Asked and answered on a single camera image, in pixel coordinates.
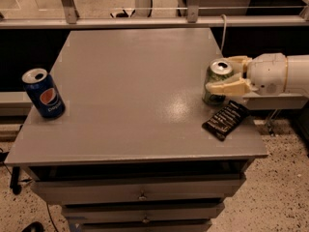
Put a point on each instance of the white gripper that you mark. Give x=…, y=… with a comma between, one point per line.
x=267, y=72

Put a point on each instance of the green soda can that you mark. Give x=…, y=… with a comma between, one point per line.
x=218, y=70

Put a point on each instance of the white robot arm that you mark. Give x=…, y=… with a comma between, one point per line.
x=297, y=78

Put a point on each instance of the black RXBAR chocolate bar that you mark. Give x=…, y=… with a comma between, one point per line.
x=224, y=121

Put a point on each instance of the blue Pepsi can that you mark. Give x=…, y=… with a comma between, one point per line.
x=42, y=91

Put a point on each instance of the top grey drawer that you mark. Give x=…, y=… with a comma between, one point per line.
x=138, y=189

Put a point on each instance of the grey drawer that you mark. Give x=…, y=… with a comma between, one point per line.
x=138, y=189
x=153, y=226
x=143, y=213

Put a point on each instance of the grey drawer cabinet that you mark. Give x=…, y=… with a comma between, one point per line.
x=134, y=109

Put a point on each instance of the middle grey drawer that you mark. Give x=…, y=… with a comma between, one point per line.
x=143, y=213

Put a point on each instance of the bottom grey drawer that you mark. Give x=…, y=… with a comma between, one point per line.
x=153, y=226

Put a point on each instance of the grey metal railing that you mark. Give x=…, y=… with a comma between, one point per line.
x=58, y=14

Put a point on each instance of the black shoe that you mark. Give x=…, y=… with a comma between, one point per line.
x=34, y=227

